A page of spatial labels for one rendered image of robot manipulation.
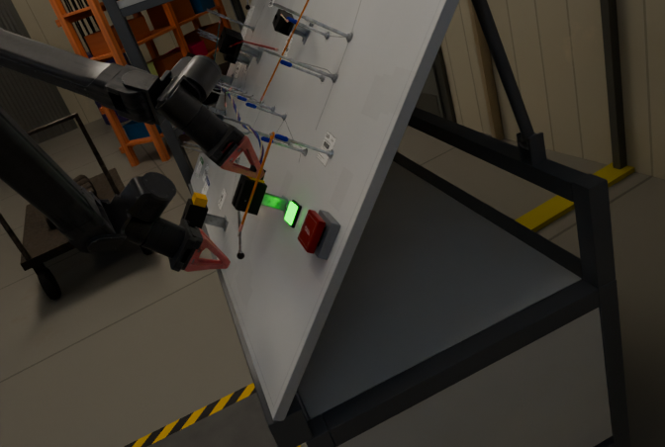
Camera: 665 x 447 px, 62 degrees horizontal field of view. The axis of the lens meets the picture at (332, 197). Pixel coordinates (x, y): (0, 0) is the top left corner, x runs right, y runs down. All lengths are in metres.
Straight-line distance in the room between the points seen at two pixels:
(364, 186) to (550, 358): 0.51
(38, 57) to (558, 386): 1.09
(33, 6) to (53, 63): 7.72
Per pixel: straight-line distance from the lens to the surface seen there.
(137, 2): 1.91
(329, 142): 0.91
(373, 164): 0.75
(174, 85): 0.94
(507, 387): 1.07
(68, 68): 1.04
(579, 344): 1.12
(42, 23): 8.77
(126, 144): 5.67
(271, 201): 0.99
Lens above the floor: 1.48
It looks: 25 degrees down
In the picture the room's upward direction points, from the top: 18 degrees counter-clockwise
